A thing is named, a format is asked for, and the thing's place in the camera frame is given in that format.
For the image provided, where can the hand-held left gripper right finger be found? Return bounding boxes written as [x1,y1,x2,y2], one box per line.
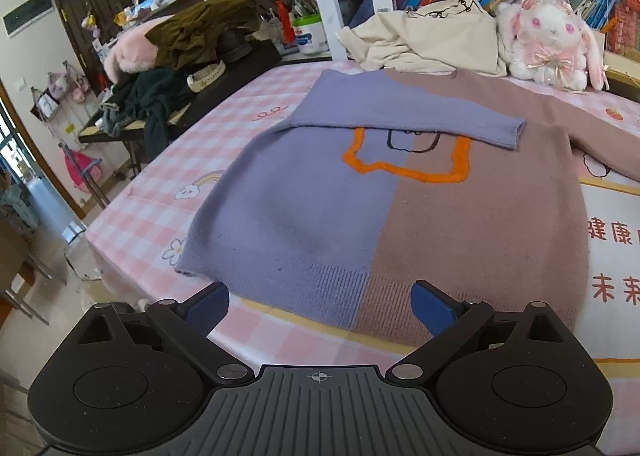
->
[385,279,583,384]

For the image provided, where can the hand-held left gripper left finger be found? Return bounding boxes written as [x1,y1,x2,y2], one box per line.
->
[62,281,253,385]

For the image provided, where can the purple and mauve knit sweater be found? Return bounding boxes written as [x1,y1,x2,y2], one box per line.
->
[176,67,640,347]

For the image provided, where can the pink hanging bag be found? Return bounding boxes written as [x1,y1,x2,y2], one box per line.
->
[60,143,108,209]

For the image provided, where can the dark green cloth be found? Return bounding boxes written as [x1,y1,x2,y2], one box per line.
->
[100,67,193,164]

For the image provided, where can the white wristband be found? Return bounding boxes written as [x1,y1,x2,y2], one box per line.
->
[186,61,226,91]

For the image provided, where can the black side table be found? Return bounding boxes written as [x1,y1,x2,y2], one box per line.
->
[77,39,281,144]

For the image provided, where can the black hat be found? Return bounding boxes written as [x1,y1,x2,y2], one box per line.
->
[217,31,253,64]

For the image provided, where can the hanging plush charms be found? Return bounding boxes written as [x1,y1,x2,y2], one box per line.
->
[47,61,91,104]

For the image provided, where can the pink plush cushion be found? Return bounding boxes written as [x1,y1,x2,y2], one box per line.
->
[102,19,173,84]

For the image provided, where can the cream printed shirt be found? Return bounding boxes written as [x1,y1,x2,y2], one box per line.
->
[336,0,508,77]

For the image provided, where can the olive green cloth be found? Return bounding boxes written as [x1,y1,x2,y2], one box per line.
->
[145,0,261,70]

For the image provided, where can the white pen tub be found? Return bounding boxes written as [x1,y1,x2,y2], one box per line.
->
[292,15,330,56]

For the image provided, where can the white and pink plush bunny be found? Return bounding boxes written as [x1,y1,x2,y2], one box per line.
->
[495,0,611,90]

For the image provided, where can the red tassel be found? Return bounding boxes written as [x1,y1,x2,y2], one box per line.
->
[274,0,296,44]

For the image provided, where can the bunch of pens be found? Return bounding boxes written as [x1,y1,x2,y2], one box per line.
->
[260,0,321,21]

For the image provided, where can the set of red books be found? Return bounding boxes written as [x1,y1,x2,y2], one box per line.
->
[605,0,640,57]

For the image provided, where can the grey wall panel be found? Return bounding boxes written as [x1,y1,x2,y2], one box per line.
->
[2,0,55,37]

